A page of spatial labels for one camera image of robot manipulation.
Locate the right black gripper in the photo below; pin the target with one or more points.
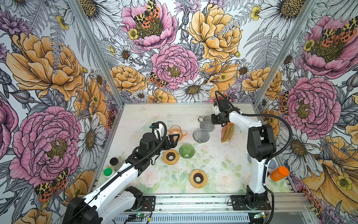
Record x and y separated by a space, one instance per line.
214 121

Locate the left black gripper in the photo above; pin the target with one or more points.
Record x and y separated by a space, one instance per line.
173 145

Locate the clear grey glass carafe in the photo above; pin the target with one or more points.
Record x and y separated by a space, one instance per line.
206 123

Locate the orange coffee filter pack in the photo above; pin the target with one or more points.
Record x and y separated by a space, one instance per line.
227 132

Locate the clear grey glass dripper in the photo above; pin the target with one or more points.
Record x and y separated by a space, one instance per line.
201 136

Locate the wooden ring holder front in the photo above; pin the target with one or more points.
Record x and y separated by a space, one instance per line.
198 178

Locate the wooden ring holder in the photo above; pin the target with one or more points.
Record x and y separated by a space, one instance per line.
198 178
171 157

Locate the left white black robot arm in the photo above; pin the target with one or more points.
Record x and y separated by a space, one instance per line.
115 196

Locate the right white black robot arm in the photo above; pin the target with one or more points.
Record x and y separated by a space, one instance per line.
260 146

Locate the green glass dripper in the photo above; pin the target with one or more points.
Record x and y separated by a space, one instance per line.
187 151

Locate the orange glass carafe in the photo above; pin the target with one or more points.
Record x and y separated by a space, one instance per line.
177 130

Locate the black lid jar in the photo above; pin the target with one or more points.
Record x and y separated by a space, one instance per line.
115 163

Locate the green lid bottle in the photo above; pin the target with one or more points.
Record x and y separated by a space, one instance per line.
108 173

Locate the blue grey oval sponge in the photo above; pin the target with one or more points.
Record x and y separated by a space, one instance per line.
272 165

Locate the orange lid bottle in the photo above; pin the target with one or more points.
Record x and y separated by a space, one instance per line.
279 173

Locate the green circuit board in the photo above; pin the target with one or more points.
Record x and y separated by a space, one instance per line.
259 215

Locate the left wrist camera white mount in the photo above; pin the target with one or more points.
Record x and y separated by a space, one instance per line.
158 130

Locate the wooden ring holder near green dripper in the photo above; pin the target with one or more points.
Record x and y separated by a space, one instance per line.
171 157

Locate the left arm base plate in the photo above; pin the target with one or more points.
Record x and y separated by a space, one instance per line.
144 203

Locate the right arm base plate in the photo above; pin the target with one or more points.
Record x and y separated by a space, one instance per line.
241 203

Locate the aluminium rail frame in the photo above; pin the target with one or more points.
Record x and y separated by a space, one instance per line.
286 208

